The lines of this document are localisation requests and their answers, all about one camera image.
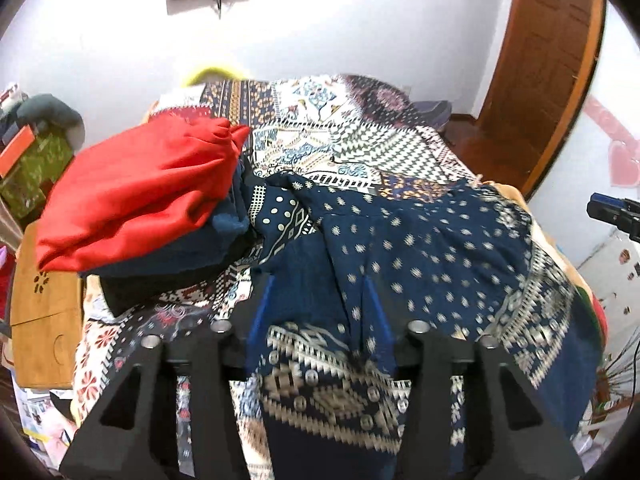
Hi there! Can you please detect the navy patterned hooded jacket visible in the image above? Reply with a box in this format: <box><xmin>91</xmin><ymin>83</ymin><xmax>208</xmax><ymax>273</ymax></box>
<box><xmin>232</xmin><ymin>174</ymin><xmax>604</xmax><ymax>479</ymax></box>

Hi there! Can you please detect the brown wooden door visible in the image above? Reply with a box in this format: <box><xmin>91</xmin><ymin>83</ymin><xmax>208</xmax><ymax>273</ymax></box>
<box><xmin>445</xmin><ymin>0</ymin><xmax>605</xmax><ymax>197</ymax></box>

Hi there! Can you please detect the brown cardboard box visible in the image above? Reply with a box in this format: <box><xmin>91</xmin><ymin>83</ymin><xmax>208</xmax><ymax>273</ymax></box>
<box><xmin>10</xmin><ymin>222</ymin><xmax>82</xmax><ymax>390</ymax></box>

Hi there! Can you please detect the grey backpack on floor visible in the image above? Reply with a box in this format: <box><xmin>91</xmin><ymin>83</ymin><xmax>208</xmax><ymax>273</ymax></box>
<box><xmin>412</xmin><ymin>100</ymin><xmax>452</xmax><ymax>130</ymax></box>

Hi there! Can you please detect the dark navy folded garment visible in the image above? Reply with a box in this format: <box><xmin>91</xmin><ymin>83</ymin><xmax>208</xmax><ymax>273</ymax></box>
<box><xmin>81</xmin><ymin>159</ymin><xmax>262</xmax><ymax>319</ymax></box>

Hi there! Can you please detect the green patterned bag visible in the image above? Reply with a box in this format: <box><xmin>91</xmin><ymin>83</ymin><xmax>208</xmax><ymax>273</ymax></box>
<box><xmin>1</xmin><ymin>127</ymin><xmax>74</xmax><ymax>222</ymax></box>

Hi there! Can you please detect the grey-green stuffed cushion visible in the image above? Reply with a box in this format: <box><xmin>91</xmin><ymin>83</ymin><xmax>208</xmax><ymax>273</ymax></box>
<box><xmin>15</xmin><ymin>93</ymin><xmax>86</xmax><ymax>152</ymax></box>

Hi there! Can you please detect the patchwork patterned bedspread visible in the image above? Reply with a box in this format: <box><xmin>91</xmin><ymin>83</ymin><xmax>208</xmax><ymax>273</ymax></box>
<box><xmin>70</xmin><ymin>74</ymin><xmax>469</xmax><ymax>422</ymax></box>

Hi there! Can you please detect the orange box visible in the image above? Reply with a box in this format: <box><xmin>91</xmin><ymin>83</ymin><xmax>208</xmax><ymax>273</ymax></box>
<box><xmin>0</xmin><ymin>125</ymin><xmax>35</xmax><ymax>178</ymax></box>

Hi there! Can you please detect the red garment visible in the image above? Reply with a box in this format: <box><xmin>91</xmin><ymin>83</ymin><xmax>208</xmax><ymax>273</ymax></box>
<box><xmin>35</xmin><ymin>115</ymin><xmax>250</xmax><ymax>272</ymax></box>

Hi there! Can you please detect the yellow round object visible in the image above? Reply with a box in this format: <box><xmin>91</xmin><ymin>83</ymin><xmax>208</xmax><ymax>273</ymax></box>
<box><xmin>183</xmin><ymin>66</ymin><xmax>243</xmax><ymax>87</ymax></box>

